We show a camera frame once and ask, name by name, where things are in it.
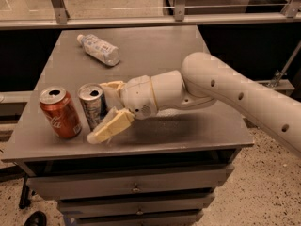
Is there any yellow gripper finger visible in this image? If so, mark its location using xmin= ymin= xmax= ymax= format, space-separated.
xmin=100 ymin=81 xmax=125 ymax=100
xmin=87 ymin=107 xmax=135 ymax=144

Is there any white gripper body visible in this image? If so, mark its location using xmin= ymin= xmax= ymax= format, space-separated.
xmin=120 ymin=75 xmax=158 ymax=120

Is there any silver blue redbull can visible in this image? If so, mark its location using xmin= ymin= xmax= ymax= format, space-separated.
xmin=77 ymin=83 xmax=107 ymax=131

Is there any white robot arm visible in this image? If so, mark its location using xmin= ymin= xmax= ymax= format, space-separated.
xmin=87 ymin=52 xmax=301 ymax=156

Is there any red coke can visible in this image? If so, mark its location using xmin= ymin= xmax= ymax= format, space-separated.
xmin=40 ymin=86 xmax=82 ymax=139

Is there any clear plastic water bottle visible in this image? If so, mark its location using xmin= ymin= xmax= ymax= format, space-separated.
xmin=77 ymin=34 xmax=120 ymax=66

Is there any grey drawer cabinet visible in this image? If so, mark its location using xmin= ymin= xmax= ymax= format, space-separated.
xmin=4 ymin=26 xmax=252 ymax=226

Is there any black caster leg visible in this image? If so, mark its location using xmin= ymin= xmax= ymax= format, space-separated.
xmin=19 ymin=176 xmax=31 ymax=209

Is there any black shoe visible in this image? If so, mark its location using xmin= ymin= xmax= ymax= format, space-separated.
xmin=24 ymin=211 xmax=47 ymax=226

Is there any metal railing frame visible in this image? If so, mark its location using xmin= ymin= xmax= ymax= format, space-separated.
xmin=0 ymin=0 xmax=301 ymax=92

